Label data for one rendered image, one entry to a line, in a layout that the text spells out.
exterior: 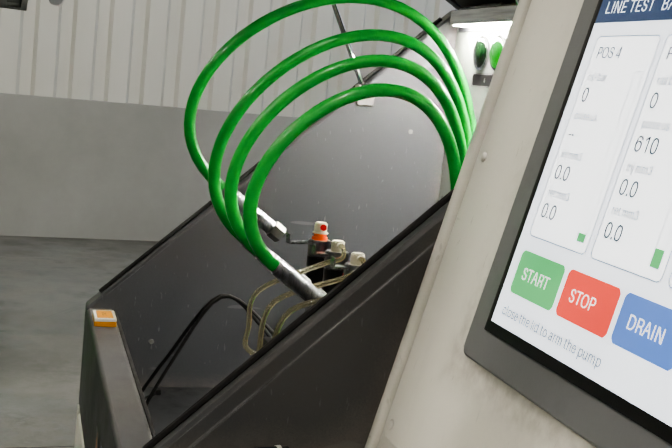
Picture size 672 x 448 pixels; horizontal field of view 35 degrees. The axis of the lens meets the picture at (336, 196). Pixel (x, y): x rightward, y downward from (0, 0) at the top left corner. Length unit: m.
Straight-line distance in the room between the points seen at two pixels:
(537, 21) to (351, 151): 0.75
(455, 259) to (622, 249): 0.26
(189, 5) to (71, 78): 1.00
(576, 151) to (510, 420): 0.20
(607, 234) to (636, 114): 0.09
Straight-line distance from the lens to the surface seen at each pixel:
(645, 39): 0.78
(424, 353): 0.95
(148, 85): 7.86
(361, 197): 1.67
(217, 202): 1.21
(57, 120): 7.76
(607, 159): 0.77
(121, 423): 1.13
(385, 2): 1.33
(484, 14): 1.54
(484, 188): 0.93
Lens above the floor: 1.32
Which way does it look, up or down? 6 degrees down
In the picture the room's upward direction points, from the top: 6 degrees clockwise
